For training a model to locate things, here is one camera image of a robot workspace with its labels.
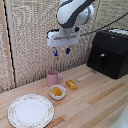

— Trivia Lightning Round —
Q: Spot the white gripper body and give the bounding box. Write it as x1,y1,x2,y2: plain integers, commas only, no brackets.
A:
46,29,81,48

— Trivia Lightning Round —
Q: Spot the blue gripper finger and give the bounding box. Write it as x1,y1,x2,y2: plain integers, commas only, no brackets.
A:
53,48,59,57
65,47,72,55

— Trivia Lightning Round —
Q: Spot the black air fryer drawer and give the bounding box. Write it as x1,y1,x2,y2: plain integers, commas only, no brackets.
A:
87,46,116,77

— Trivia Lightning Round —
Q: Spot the small white bowl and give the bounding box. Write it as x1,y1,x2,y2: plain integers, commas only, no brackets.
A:
48,84,67,101

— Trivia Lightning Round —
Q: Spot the wide woven screen panel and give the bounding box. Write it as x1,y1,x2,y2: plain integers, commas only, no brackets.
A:
5,0,62,88

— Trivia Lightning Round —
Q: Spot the pink mug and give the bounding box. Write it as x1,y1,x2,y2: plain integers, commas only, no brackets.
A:
46,69,63,87

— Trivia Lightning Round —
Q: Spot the orange bread block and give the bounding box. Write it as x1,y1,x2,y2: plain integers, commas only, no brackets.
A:
65,79,79,91

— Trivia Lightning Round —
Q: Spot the yellow food piece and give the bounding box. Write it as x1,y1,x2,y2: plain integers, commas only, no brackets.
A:
50,86,64,97

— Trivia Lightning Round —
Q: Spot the white flat object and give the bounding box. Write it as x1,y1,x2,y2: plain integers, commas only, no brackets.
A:
108,28,128,37

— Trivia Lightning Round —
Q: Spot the floral rimmed white plate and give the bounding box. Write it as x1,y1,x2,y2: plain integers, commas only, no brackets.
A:
7,94,55,128

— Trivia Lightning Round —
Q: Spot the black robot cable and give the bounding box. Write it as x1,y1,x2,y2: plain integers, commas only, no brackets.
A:
79,13,128,36

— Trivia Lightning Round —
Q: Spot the wooden post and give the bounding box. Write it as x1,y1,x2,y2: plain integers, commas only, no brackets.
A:
0,0,16,90

